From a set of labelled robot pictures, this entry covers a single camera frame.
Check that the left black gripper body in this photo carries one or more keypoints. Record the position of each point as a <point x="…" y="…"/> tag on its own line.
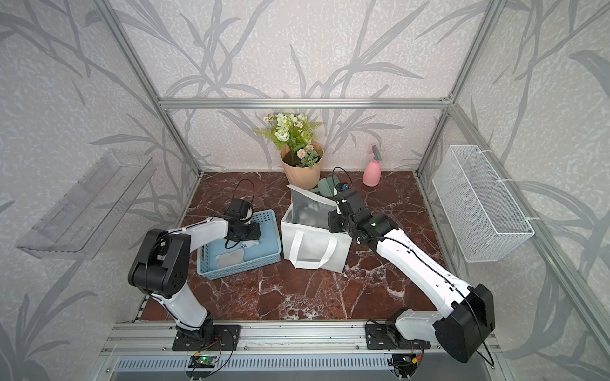
<point x="249" y="232"/>

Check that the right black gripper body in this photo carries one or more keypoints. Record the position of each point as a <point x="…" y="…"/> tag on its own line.
<point x="336" y="224"/>

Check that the white blue ice pack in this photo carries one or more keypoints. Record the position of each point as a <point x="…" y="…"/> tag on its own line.
<point x="248" y="244"/>

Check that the clear gel ice pack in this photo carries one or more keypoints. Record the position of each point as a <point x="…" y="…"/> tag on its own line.
<point x="229" y="259"/>

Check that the white insulated delivery bag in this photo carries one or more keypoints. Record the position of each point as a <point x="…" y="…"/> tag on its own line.
<point x="307" y="240"/>

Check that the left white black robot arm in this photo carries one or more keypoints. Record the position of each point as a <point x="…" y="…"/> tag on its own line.
<point x="160" y="268"/>

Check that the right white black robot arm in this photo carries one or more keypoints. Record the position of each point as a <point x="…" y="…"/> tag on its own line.
<point x="464" y="316"/>

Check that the light blue plastic basket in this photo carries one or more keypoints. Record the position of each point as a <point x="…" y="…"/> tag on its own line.
<point x="216" y="261"/>

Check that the green garden trowel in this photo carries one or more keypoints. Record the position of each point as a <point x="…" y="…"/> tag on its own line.
<point x="327" y="187"/>

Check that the pink spray bottle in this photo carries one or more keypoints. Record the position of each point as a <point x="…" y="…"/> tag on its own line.
<point x="372" y="174"/>

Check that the potted white flower plant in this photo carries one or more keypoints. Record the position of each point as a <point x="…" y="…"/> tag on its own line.
<point x="301" y="155"/>

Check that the left controller circuit board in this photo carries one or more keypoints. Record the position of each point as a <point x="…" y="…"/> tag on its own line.
<point x="202" y="362"/>

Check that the controller circuit board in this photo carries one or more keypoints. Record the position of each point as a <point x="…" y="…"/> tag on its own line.
<point x="404" y="361"/>
<point x="202" y="362"/>

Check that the right controller circuit board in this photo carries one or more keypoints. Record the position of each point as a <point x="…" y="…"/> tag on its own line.
<point x="404" y="361"/>

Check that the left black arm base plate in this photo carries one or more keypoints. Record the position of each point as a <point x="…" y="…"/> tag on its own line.
<point x="208" y="338"/>

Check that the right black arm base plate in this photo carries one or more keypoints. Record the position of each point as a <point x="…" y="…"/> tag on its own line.
<point x="386" y="336"/>

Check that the white wire mesh basket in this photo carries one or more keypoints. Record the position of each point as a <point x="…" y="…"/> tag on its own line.
<point x="484" y="216"/>

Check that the aluminium front rail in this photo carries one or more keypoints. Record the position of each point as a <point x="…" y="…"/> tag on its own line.
<point x="263" y="337"/>

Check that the clear plastic wall shelf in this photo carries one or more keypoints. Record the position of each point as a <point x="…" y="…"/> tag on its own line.
<point x="80" y="223"/>

